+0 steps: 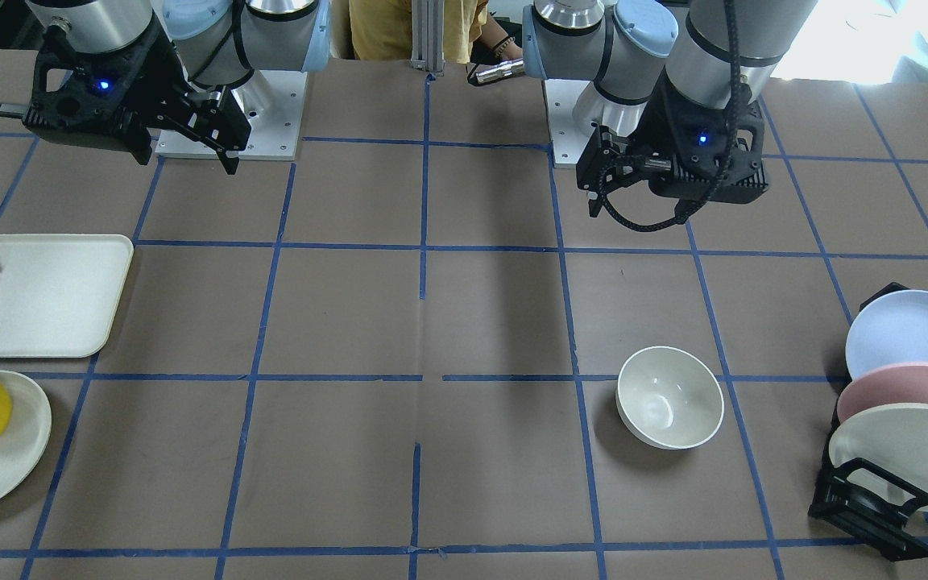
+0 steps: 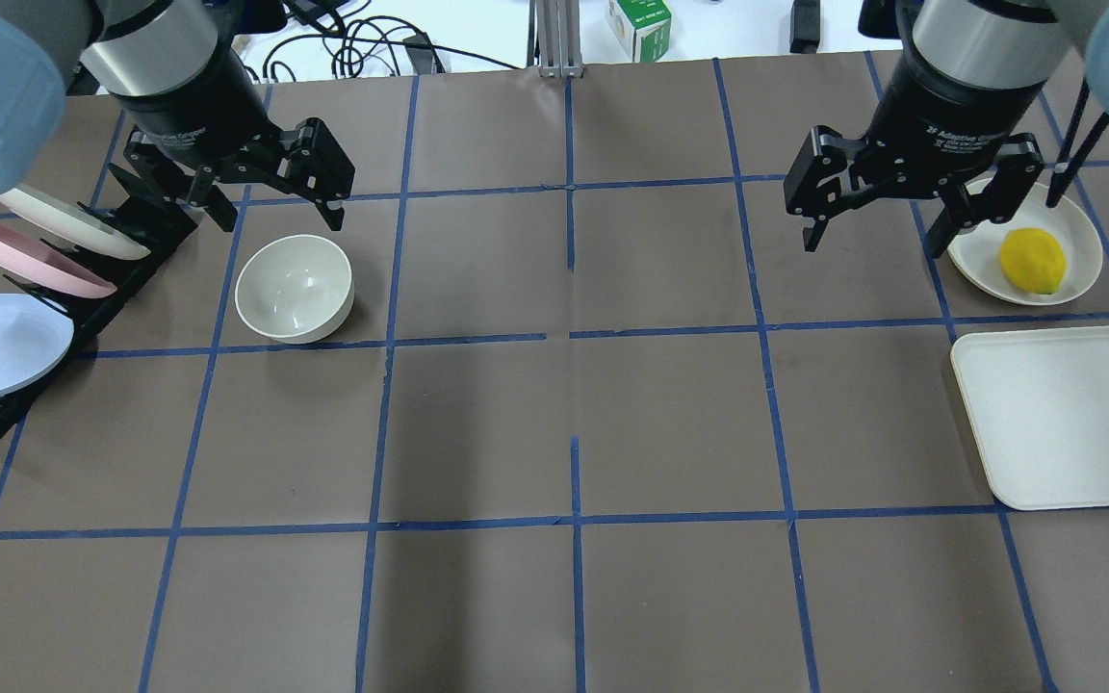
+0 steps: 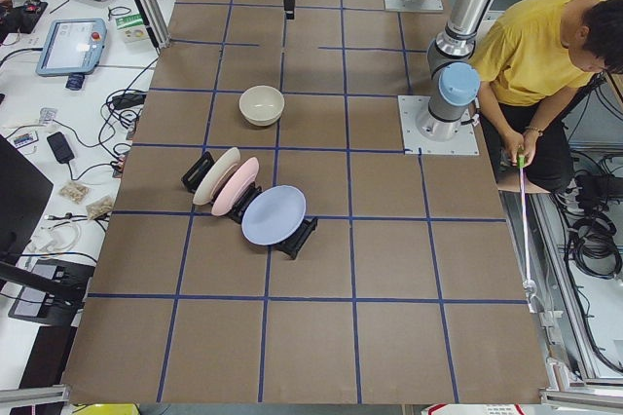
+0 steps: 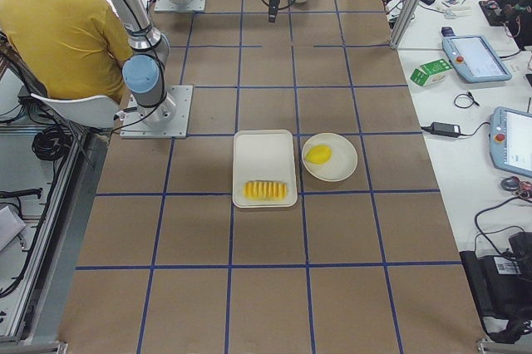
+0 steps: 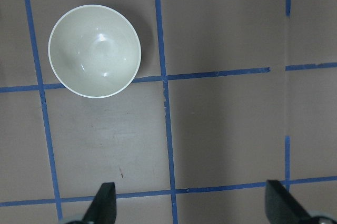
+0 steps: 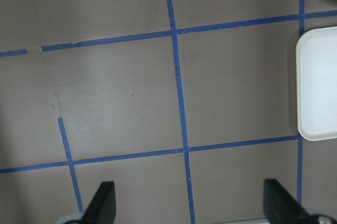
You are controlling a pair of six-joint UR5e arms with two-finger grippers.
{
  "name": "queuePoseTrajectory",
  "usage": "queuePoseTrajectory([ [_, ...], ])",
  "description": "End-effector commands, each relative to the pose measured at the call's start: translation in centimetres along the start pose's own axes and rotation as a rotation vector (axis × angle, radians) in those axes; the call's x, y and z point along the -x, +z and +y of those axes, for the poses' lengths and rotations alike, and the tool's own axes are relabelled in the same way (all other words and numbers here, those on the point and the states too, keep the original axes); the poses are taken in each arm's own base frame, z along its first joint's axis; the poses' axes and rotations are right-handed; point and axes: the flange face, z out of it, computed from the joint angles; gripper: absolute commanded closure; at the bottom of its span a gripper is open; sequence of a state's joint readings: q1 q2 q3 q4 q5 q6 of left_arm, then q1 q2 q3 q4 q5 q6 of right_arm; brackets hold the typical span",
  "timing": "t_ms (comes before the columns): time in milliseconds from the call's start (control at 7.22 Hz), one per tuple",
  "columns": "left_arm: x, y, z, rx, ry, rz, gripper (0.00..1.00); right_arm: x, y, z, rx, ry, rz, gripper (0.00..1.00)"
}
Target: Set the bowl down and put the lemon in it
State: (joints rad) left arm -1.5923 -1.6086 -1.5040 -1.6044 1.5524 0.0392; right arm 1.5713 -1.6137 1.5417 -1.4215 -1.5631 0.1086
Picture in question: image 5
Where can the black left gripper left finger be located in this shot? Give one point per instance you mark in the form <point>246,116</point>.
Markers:
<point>103,206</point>

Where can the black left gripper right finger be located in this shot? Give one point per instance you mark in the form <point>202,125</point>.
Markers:
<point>282,207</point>

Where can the white ceramic bowl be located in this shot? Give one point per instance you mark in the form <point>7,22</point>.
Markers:
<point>94,51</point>

